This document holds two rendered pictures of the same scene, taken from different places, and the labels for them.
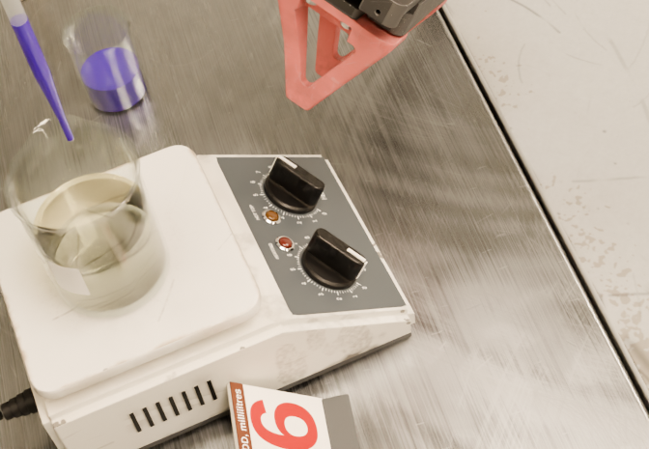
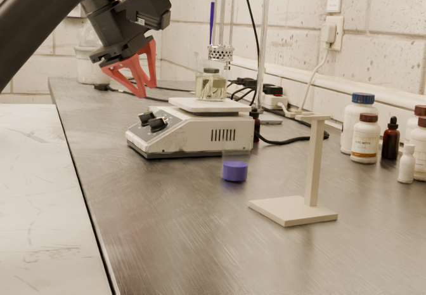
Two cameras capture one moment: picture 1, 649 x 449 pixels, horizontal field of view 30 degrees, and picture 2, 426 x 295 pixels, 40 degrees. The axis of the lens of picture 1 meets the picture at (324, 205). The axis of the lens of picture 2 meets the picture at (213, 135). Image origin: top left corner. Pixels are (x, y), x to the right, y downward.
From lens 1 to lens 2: 1.44 m
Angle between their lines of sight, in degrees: 116
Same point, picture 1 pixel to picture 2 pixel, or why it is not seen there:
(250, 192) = (172, 120)
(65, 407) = not seen: hidden behind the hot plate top
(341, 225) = (143, 131)
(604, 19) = (7, 172)
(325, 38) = (141, 84)
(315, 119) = (148, 168)
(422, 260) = (117, 150)
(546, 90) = (50, 164)
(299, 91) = (152, 81)
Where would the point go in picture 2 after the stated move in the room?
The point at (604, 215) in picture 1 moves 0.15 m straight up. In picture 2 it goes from (52, 150) to (52, 61)
